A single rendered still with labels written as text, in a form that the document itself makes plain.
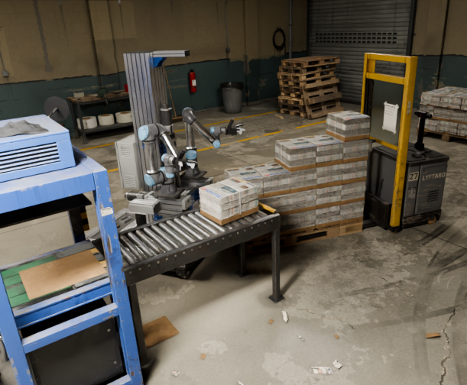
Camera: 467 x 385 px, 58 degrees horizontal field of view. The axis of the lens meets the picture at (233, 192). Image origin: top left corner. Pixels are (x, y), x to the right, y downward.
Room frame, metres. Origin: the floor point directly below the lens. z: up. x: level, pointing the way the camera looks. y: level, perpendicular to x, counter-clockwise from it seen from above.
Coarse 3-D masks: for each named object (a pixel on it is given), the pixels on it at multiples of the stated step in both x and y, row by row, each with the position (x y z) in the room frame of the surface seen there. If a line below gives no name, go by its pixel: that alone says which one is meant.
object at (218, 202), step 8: (216, 184) 3.17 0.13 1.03; (200, 192) 3.08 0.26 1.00; (208, 192) 2.99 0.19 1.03; (216, 192) 2.98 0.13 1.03; (224, 192) 2.98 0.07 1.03; (232, 192) 2.97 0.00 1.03; (200, 200) 3.09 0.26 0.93; (208, 200) 3.01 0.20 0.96; (216, 200) 2.90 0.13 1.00; (224, 200) 2.89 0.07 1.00; (232, 200) 2.94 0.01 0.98; (200, 208) 3.10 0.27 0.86; (208, 208) 3.02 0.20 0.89; (216, 208) 2.92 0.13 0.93; (224, 208) 2.90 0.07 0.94; (232, 208) 2.95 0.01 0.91; (216, 216) 2.92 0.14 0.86; (224, 216) 2.90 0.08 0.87
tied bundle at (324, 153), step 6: (330, 144) 4.04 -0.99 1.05; (336, 144) 4.05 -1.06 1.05; (342, 144) 4.08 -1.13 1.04; (318, 150) 4.00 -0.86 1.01; (324, 150) 4.02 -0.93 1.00; (330, 150) 4.04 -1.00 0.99; (336, 150) 4.06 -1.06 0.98; (318, 156) 4.00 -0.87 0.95; (324, 156) 4.01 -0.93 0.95; (330, 156) 4.04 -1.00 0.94; (336, 156) 4.06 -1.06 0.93; (318, 162) 3.99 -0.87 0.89; (324, 162) 4.02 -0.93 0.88
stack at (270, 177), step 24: (240, 168) 4.11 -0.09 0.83; (264, 168) 4.08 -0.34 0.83; (312, 168) 4.00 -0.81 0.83; (336, 168) 4.07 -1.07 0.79; (264, 192) 3.85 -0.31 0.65; (312, 192) 3.98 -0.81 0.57; (336, 192) 4.07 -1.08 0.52; (288, 216) 3.91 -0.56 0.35; (312, 216) 3.99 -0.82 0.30; (336, 216) 4.07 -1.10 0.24; (264, 240) 3.86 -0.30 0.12; (288, 240) 3.91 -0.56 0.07; (312, 240) 3.99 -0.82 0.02
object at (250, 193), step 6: (228, 180) 3.23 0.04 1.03; (234, 180) 3.22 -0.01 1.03; (240, 180) 3.21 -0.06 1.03; (234, 186) 3.10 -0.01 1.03; (240, 186) 3.09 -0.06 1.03; (246, 186) 3.08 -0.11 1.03; (252, 186) 3.07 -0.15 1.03; (246, 192) 3.03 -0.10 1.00; (252, 192) 3.06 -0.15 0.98; (246, 198) 3.03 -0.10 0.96; (252, 198) 3.06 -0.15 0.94; (246, 204) 3.03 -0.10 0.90; (252, 204) 3.07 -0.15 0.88; (246, 210) 3.03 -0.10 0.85
